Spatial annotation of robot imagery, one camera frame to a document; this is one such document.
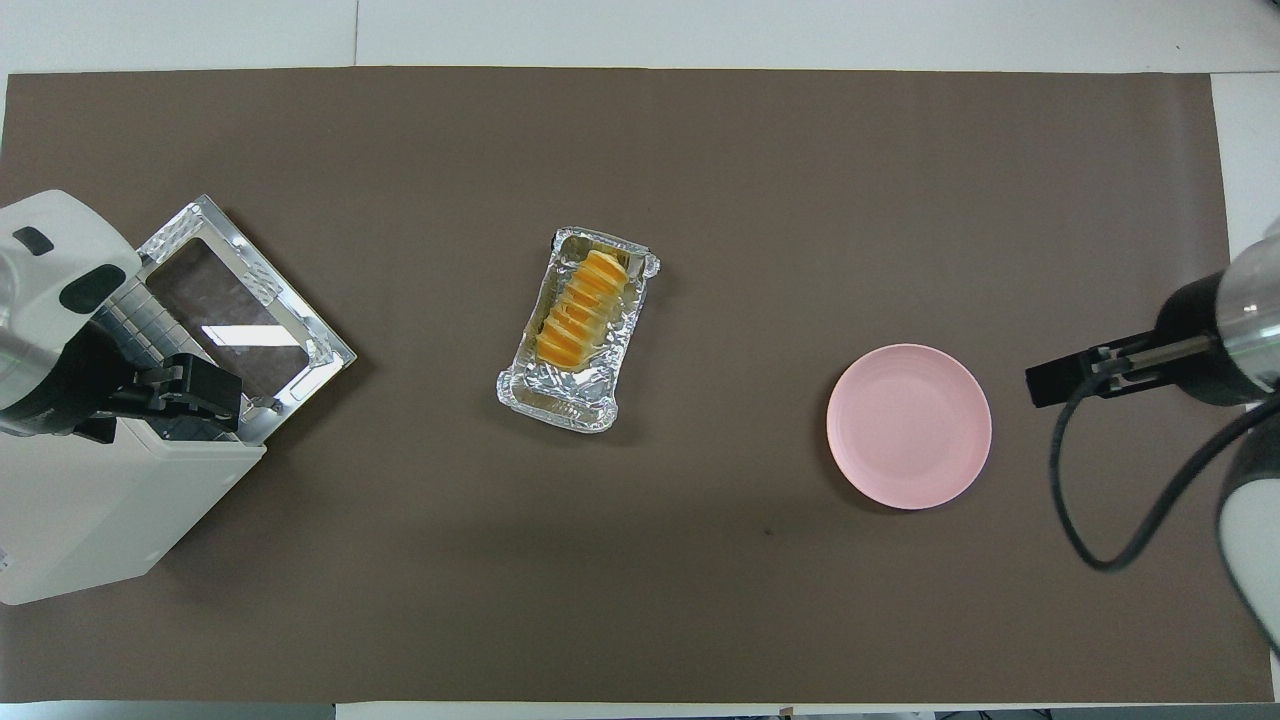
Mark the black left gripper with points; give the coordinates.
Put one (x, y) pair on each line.
(70, 385)

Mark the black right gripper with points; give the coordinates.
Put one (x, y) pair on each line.
(1195, 340)

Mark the aluminium foil tray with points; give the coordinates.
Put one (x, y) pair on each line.
(560, 395)

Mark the yellow twisted bread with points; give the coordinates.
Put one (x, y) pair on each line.
(580, 310)

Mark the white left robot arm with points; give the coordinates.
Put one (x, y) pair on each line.
(50, 260)

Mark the glass oven door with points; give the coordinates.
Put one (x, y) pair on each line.
(240, 310)

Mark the cream toaster oven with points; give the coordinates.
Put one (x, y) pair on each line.
(90, 500)

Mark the pink round plate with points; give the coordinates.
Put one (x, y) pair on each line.
(908, 427)

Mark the brown table mat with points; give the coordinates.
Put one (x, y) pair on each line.
(620, 550)

